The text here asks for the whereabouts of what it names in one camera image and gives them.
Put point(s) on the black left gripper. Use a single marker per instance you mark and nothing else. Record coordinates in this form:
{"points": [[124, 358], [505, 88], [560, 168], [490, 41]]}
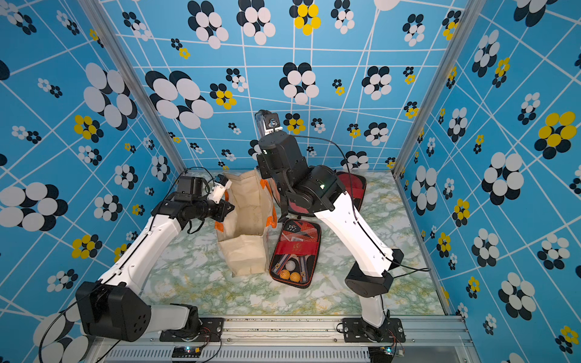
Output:
{"points": [[225, 207]]}

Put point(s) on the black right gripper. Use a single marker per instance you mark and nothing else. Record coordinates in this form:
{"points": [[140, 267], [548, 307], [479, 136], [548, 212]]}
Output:
{"points": [[268, 167]]}

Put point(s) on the beige canvas tote bag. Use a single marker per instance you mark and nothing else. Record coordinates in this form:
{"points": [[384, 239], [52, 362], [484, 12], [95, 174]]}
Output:
{"points": [[243, 235]]}

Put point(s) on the ping pong set case one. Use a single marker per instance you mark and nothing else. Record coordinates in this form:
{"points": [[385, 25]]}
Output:
{"points": [[298, 211]]}

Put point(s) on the ping pong set case two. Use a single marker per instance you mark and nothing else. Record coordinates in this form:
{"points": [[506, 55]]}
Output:
{"points": [[356, 185]]}

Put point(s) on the ping pong set case three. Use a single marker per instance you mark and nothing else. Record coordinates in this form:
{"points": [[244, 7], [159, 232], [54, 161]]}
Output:
{"points": [[296, 253]]}

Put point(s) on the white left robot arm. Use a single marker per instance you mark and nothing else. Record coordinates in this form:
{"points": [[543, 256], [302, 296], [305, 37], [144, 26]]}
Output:
{"points": [[112, 307]]}

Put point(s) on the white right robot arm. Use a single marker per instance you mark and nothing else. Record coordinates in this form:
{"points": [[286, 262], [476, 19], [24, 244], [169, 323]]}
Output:
{"points": [[319, 191]]}

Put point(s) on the left controller board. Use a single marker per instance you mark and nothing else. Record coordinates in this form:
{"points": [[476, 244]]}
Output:
{"points": [[186, 352]]}

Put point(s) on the controller board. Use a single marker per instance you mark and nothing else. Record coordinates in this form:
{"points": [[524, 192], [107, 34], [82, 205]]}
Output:
{"points": [[186, 352], [381, 354]]}

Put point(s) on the right controller board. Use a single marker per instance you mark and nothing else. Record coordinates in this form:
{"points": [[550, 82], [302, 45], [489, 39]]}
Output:
{"points": [[381, 354]]}

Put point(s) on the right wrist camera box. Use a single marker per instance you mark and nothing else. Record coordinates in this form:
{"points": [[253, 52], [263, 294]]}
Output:
{"points": [[267, 122]]}

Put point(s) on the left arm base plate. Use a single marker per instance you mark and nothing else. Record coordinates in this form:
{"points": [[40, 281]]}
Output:
{"points": [[210, 330]]}

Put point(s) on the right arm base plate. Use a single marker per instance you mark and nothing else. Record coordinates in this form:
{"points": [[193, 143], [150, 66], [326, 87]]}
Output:
{"points": [[356, 330]]}

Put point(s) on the aluminium left corner post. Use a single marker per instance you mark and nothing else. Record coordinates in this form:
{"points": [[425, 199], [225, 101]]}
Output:
{"points": [[96, 16]]}

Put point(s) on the aluminium corner post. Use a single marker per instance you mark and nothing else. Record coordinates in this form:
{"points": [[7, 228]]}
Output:
{"points": [[456, 45], [96, 16]]}

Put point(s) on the aluminium front rail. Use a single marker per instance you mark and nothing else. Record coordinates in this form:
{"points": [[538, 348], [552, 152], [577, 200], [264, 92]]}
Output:
{"points": [[301, 339]]}

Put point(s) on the aluminium right corner post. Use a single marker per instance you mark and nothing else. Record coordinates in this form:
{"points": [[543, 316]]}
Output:
{"points": [[456, 45]]}

